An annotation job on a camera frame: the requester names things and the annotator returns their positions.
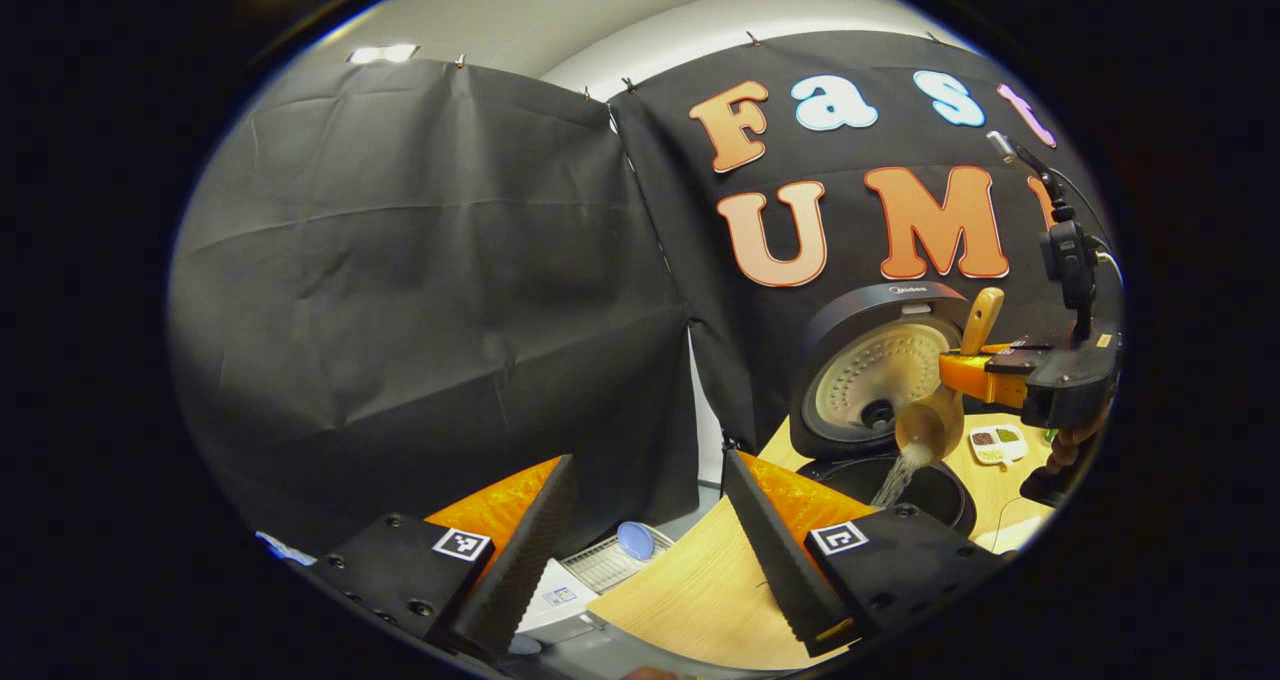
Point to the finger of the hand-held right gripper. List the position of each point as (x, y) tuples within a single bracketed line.
[(975, 375)]

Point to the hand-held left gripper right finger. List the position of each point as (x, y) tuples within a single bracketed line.
[(775, 560)]

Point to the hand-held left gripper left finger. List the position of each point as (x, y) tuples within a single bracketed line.
[(520, 560)]

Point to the wooden spoon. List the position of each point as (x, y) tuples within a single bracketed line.
[(930, 422)]

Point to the white rice heap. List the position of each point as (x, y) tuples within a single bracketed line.
[(898, 475)]

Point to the black rice cooker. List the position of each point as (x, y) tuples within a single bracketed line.
[(840, 340)]

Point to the white plastic basket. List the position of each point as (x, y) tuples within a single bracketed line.
[(580, 585)]

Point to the white divided bean dish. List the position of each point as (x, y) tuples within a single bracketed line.
[(997, 444)]

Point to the blue round lid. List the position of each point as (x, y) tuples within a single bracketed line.
[(636, 540)]

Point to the clear plastic container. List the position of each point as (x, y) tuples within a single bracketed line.
[(1020, 535)]

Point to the ceiling light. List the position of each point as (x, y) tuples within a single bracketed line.
[(383, 54)]

